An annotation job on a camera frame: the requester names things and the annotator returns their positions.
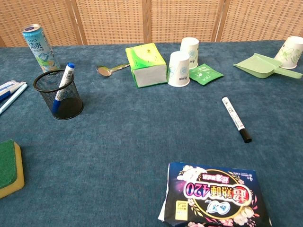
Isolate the white marker with blue cap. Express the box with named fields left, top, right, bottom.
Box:
left=52, top=62, right=75, bottom=114

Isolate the dark sanitary pad package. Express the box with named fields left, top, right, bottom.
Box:
left=158, top=162, right=273, bottom=227

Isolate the blue white toothpaste tube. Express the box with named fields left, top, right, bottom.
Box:
left=0, top=80, right=27, bottom=102

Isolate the green tissue pack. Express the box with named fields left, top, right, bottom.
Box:
left=125, top=43, right=168, bottom=88

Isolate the light blue drink can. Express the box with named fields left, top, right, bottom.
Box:
left=21, top=23, right=61, bottom=73

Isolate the metal spoon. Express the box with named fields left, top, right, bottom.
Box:
left=96, top=63, right=131, bottom=78

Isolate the green yellow scrub sponge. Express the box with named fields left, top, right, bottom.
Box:
left=0, top=139, right=25, bottom=199

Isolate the white paper cup blue print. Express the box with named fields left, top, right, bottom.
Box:
left=167, top=51, right=191, bottom=87
left=179, top=37, right=200, bottom=70

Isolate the white marker with black cap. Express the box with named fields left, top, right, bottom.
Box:
left=222, top=96, right=252, bottom=143

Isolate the black mesh pen holder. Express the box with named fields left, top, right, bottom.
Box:
left=33, top=70, right=84, bottom=120

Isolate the blue table cloth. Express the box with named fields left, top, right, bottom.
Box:
left=0, top=40, right=303, bottom=227

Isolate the light green plastic dustpan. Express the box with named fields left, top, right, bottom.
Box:
left=232, top=52, right=303, bottom=79

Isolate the paper cup green flower print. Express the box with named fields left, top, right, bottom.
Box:
left=274, top=35, right=303, bottom=70

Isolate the green tea sachet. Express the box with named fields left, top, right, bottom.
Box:
left=189, top=63, right=224, bottom=85

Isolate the woven bamboo folding screen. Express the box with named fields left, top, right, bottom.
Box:
left=0, top=0, right=303, bottom=48

